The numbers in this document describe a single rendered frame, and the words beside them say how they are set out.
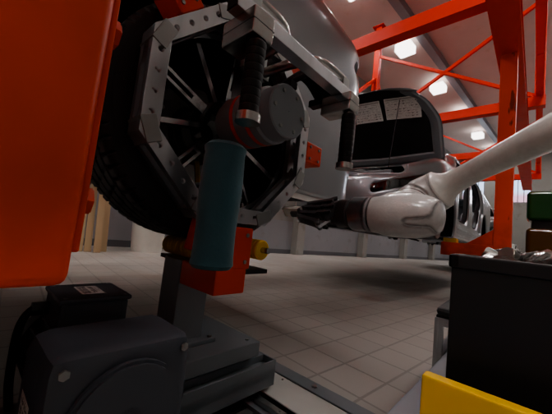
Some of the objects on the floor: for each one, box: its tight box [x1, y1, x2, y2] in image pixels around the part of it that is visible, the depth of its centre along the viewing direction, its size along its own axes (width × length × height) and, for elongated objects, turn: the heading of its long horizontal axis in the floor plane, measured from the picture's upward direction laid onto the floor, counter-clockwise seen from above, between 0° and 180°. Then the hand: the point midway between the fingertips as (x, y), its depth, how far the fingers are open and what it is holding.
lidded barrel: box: [131, 221, 165, 253], centre depth 493 cm, size 60×61×73 cm
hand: (292, 211), depth 90 cm, fingers closed
